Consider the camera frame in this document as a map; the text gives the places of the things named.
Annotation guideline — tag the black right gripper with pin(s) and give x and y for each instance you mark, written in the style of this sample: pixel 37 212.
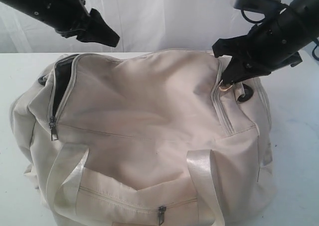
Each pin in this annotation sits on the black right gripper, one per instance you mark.
pixel 271 46

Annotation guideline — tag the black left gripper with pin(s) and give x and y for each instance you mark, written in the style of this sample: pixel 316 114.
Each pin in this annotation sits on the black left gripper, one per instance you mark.
pixel 70 18

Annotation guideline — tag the cream fabric duffel bag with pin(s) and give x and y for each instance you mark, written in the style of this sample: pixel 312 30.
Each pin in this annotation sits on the cream fabric duffel bag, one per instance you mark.
pixel 146 141

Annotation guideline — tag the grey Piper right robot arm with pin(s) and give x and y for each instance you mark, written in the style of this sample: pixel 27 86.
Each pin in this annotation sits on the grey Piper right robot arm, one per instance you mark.
pixel 279 31

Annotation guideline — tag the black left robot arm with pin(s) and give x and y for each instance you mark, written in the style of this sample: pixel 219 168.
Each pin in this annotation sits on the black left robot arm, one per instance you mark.
pixel 32 8

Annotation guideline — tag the white backdrop curtain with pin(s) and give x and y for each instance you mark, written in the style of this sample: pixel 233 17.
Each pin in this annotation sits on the white backdrop curtain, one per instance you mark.
pixel 143 26

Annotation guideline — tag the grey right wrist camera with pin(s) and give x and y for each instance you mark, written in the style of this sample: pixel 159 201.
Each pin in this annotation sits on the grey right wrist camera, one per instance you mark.
pixel 269 8

